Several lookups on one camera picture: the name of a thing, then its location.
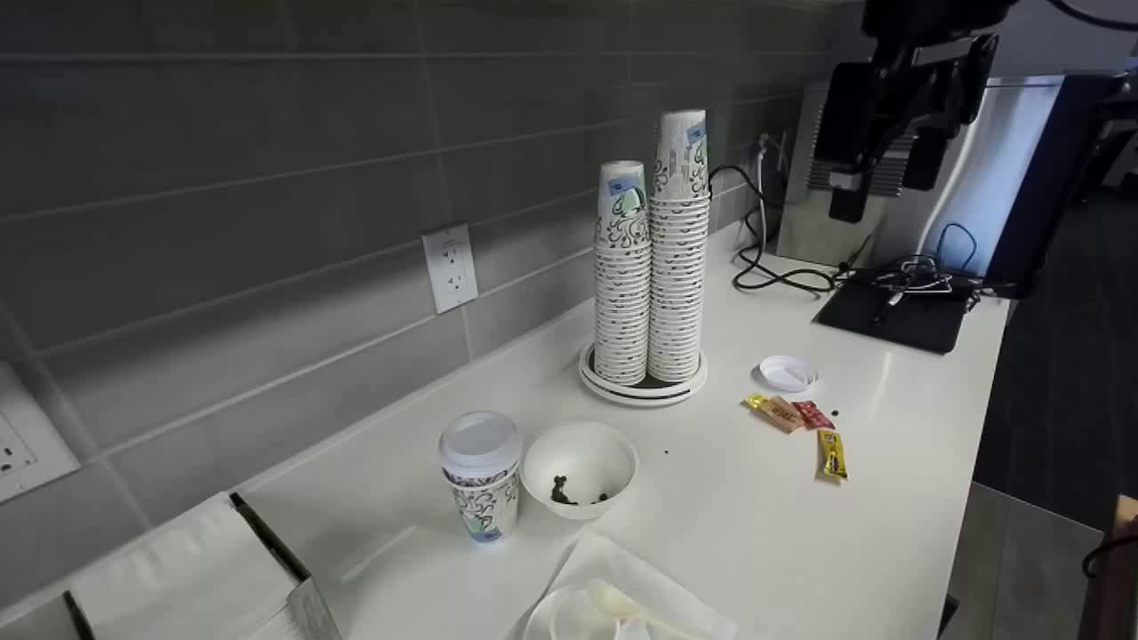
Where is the tall paper cup stack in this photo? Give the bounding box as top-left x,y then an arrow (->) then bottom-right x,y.
647,107 -> 713,387

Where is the white appliance panel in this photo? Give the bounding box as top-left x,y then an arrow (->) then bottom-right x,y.
779,76 -> 1069,284

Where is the short paper cup stack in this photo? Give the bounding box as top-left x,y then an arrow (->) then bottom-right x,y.
585,156 -> 653,391

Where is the white round cup holder base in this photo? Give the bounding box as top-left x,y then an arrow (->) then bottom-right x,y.
574,341 -> 710,413

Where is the white bowl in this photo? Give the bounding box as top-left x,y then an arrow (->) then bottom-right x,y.
518,421 -> 639,525

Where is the white napkin holder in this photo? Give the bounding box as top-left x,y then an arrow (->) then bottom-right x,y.
59,492 -> 348,640

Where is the black power cable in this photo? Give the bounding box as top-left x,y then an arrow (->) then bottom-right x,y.
707,159 -> 846,298

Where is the white round plastic lid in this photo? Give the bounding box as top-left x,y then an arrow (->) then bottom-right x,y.
751,352 -> 820,399

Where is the red ketchup packet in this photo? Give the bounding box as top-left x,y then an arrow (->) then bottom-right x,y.
794,399 -> 838,435

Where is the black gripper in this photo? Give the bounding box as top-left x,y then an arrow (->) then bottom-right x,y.
809,60 -> 881,223

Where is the bundle of thin cables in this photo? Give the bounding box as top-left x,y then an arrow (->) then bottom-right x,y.
881,216 -> 987,310

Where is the white wall outlet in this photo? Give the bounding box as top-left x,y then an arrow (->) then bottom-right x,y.
421,223 -> 483,316

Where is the paper cup with lid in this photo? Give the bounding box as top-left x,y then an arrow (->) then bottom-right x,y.
434,410 -> 526,547

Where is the black flat pad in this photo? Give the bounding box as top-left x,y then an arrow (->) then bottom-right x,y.
809,265 -> 987,358

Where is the brown sauce packet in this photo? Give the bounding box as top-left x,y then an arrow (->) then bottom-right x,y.
757,396 -> 808,438

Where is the wooden furniture piece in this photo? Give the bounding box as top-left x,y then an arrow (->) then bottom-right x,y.
1076,492 -> 1138,640

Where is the white wall switch plate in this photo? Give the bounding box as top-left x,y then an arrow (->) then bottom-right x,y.
0,358 -> 86,506

